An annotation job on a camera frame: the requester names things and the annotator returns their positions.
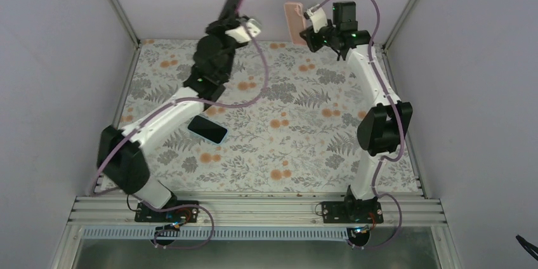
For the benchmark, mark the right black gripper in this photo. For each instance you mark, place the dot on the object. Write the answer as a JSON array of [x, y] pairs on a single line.
[[309, 34]]

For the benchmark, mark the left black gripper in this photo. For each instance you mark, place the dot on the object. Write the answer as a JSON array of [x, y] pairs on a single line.
[[212, 30]]

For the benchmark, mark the pink phone case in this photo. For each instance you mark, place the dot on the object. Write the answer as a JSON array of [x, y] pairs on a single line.
[[296, 22]]

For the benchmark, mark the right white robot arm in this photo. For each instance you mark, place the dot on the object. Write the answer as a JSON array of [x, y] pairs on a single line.
[[381, 133]]

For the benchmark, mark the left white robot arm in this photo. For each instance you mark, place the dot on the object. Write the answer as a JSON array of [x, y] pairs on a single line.
[[121, 153]]

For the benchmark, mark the floral patterned table mat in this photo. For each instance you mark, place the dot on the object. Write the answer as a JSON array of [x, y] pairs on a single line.
[[300, 136]]

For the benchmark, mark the black object at right edge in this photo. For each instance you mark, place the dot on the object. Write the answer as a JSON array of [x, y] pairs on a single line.
[[527, 246]]

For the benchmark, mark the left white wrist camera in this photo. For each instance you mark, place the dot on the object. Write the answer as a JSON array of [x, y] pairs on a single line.
[[248, 29]]

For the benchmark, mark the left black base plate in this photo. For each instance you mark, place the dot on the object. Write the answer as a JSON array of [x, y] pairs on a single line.
[[187, 214]]

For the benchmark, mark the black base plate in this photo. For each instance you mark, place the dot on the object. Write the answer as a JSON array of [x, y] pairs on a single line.
[[187, 214], [363, 212]]

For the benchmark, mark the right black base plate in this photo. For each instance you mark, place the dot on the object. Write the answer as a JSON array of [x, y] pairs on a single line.
[[363, 212]]

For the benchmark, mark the white slotted cable duct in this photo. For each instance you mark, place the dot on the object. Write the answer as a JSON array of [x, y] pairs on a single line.
[[219, 233]]

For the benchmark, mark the aluminium mounting rail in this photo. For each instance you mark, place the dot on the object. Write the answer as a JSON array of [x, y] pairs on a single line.
[[235, 209]]

